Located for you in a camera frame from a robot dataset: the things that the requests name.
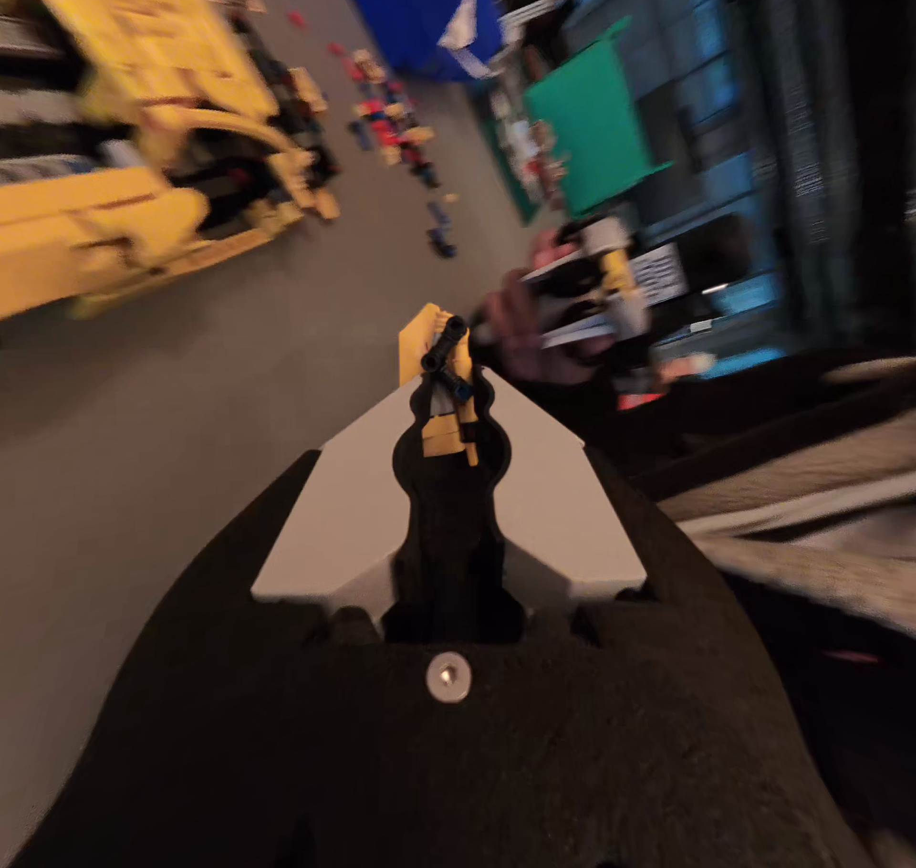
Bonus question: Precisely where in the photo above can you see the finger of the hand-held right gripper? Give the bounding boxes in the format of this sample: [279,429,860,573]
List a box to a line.
[520,243,631,296]
[539,304,651,354]

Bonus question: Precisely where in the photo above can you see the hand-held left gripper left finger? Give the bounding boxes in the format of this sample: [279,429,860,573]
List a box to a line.
[248,376,425,611]

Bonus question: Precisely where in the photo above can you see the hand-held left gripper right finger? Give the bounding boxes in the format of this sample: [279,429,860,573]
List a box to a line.
[477,379,651,614]

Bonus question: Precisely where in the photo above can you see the small yellow brick assembly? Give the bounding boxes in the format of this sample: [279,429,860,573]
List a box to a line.
[397,302,482,467]

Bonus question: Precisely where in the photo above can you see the yellow brick car model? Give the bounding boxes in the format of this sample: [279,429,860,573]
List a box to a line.
[0,0,343,324]

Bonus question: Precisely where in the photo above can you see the person's right hand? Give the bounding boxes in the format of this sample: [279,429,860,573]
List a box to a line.
[477,231,634,388]

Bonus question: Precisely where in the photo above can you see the dark green tray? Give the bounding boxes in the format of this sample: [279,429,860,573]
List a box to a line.
[473,81,553,226]

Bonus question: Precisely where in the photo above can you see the green corrugated box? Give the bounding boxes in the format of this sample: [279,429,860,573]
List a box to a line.
[523,24,672,222]

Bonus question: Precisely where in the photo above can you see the scattered coloured brick pieces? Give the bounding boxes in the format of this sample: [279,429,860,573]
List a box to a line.
[287,0,468,262]

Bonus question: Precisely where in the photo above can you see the white crumpled paper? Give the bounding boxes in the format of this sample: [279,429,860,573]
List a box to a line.
[437,0,496,54]

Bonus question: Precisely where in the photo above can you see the blue plastic bin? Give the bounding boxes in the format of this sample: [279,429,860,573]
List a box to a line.
[333,0,505,84]

